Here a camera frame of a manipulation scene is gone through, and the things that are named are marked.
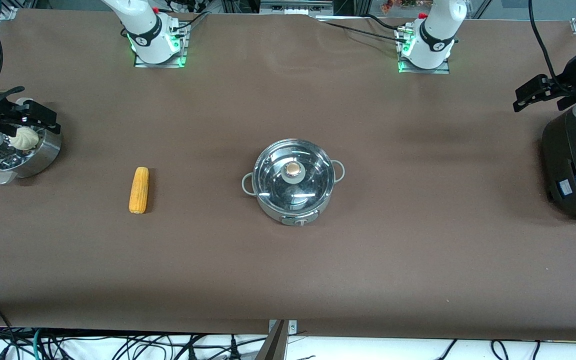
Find yellow corn cob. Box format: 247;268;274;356
128;166;150;215

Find glass pot lid with knob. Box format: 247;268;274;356
253;139;334;210

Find white steamed bun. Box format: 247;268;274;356
8;126;40;150

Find metal steamer bowl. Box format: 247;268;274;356
0;97;63;186

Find colourful artificial flowers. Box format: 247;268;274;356
380;0;435;14

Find grey power strip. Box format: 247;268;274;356
259;0;335;16

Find brown table cover sheet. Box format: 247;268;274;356
0;7;576;342

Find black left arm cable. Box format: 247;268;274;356
527;0;571;93

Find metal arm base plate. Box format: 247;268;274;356
133;21;189;69
396;27;452;75

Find black table cable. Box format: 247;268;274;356
318;20;410;45
170;10;213;32

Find green floor cable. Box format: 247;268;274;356
31;327;45;360

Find stainless steel pot grey handles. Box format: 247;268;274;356
241;138;346;227

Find grey camera stand pole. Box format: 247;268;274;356
254;320;289;360

